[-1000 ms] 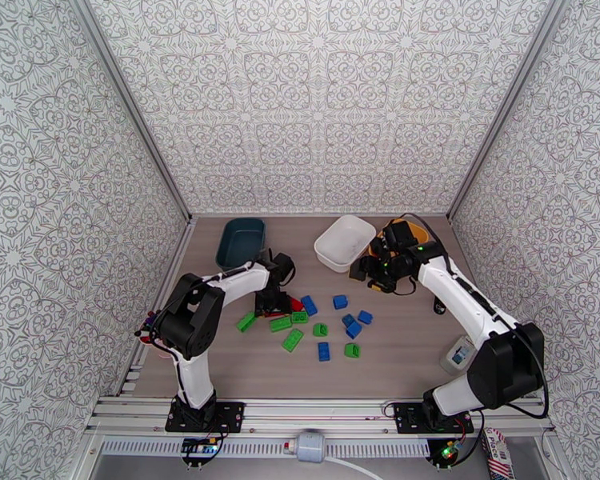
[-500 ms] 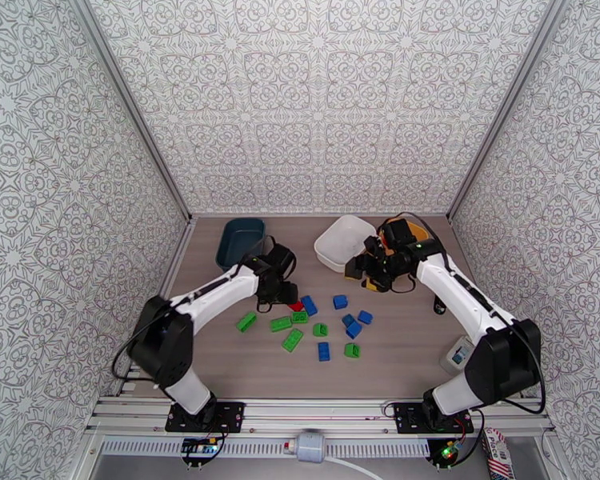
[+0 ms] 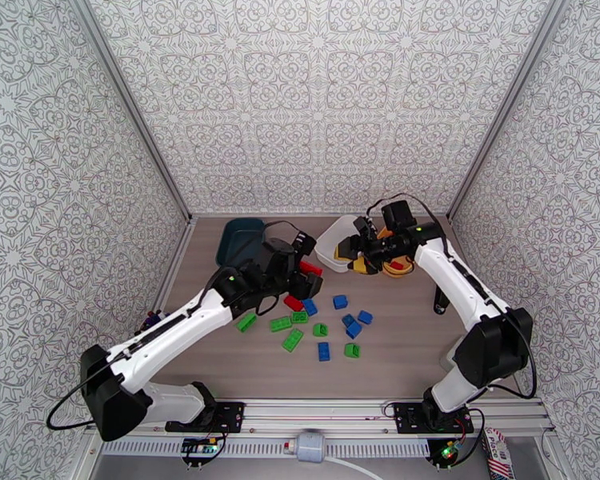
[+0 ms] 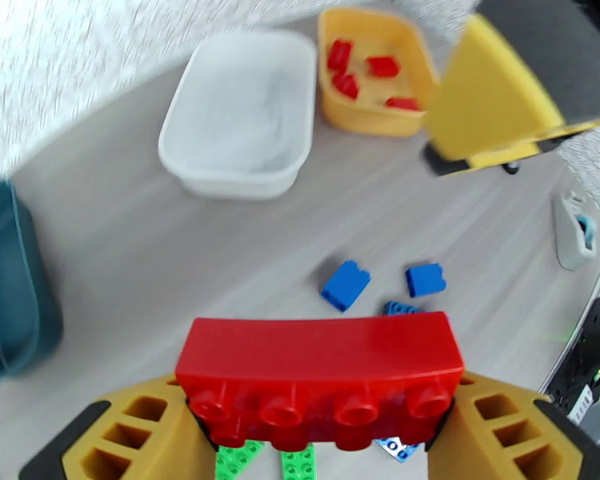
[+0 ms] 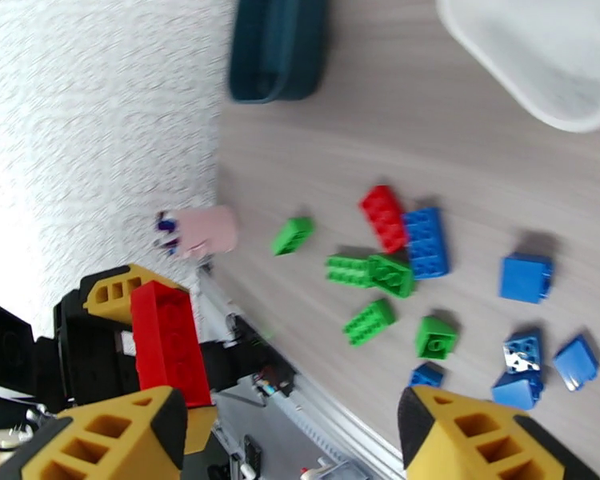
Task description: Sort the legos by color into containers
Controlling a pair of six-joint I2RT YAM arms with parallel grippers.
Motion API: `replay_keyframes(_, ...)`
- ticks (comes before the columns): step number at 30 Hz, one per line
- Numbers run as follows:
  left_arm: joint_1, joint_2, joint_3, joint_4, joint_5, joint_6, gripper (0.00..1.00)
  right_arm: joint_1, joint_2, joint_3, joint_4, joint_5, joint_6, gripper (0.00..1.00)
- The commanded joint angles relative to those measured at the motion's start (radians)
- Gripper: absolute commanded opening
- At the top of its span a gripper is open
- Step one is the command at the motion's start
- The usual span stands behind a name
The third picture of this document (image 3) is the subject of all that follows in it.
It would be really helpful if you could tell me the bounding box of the white plastic container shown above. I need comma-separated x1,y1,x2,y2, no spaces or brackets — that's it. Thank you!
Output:
314,214,362,274

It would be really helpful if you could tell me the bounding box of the yellow plastic container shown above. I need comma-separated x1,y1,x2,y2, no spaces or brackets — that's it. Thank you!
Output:
370,223,421,278

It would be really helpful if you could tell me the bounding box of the dark teal plastic container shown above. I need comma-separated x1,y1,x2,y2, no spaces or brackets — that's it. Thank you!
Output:
215,217,267,272

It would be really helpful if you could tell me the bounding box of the small purple red tool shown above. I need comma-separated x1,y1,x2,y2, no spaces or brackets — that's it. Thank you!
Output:
141,309,165,334

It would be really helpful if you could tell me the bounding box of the small white blue box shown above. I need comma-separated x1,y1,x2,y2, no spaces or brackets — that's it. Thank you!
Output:
439,343,458,374

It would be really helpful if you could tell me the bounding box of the white cylindrical device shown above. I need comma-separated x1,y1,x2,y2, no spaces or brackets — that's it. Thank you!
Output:
285,430,330,464

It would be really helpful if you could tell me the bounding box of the white tube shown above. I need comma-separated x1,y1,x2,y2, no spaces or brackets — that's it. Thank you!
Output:
325,455,383,480

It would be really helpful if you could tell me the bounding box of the striped printed carton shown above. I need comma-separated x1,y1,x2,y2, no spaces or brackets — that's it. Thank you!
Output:
481,426,517,480

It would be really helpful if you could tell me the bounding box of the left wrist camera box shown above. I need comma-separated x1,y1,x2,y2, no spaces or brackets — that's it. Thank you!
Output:
291,231,318,258

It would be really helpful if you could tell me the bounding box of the aluminium side rail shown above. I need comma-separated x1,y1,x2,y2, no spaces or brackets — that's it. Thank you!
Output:
150,215,198,320

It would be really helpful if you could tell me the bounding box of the aluminium mounting rail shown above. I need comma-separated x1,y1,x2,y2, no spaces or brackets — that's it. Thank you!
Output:
83,396,555,441

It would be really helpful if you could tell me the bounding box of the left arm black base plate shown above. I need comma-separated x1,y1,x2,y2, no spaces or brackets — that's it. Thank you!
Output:
165,401,246,434

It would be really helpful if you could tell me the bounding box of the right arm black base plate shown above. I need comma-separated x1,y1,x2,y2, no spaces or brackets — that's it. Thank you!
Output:
394,402,475,436

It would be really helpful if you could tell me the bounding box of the white slotted cable duct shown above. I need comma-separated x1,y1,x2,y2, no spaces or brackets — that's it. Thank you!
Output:
99,438,431,458

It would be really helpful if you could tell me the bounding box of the aluminium frame post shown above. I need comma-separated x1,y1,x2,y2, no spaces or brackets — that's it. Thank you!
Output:
65,0,195,224
446,0,576,224

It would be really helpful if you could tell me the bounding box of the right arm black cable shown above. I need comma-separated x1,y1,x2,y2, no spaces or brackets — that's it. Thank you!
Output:
365,193,538,401

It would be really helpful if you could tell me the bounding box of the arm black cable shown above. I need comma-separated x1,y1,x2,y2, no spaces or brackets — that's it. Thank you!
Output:
365,193,538,401
46,219,302,432

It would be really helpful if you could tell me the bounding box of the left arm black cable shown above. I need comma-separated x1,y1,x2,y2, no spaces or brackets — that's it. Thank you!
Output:
46,219,302,432

